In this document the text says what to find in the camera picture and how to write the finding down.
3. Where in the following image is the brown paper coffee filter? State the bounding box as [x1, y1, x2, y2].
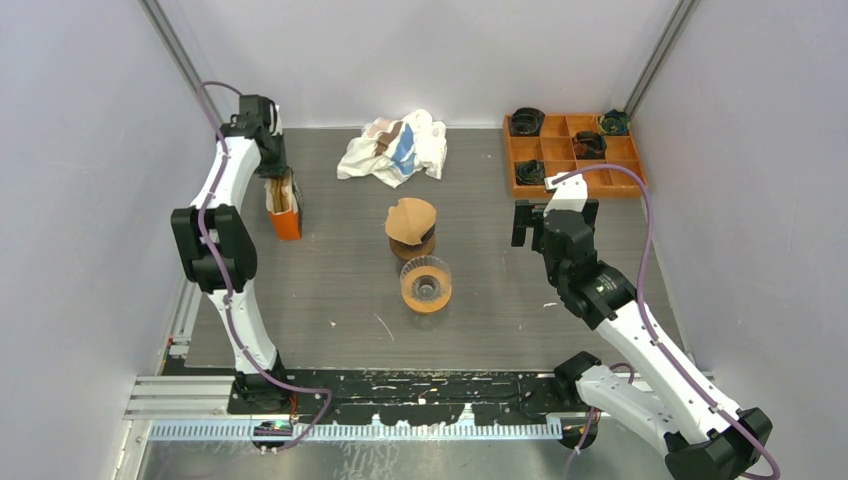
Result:
[385, 197, 437, 246]

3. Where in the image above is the light wooden dripper ring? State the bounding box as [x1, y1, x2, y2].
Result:
[400, 284, 454, 315]

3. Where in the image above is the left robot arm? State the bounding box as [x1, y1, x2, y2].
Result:
[170, 94, 292, 414]

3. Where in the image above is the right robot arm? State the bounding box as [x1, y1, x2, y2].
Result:
[511, 200, 781, 479]

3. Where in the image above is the orange coffee filter box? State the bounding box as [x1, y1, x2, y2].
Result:
[264, 168, 302, 241]

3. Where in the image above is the rolled dark green tie front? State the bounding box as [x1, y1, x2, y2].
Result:
[515, 159, 546, 186]

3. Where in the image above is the orange wooden compartment tray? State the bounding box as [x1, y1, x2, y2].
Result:
[502, 113, 648, 199]

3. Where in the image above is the rolled orange floral tie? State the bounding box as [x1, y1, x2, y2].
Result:
[572, 131, 607, 160]

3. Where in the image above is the rolled dark tie back left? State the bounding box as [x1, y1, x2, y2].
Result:
[508, 107, 546, 137]

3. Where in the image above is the crumpled white plastic bag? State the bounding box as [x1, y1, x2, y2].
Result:
[336, 109, 447, 188]

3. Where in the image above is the rolled green floral tie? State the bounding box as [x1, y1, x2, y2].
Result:
[598, 109, 631, 136]

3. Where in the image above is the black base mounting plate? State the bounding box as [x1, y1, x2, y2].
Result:
[227, 369, 589, 426]

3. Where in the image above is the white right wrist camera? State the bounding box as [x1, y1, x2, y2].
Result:
[543, 172, 588, 216]

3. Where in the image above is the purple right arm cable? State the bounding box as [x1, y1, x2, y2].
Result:
[549, 163, 783, 480]

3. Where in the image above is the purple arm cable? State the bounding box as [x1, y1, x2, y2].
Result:
[195, 80, 334, 455]
[549, 163, 783, 480]

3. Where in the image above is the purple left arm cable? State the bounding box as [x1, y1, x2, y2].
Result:
[195, 80, 334, 455]

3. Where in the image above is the aluminium frame rail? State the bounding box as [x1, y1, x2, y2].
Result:
[122, 370, 727, 442]

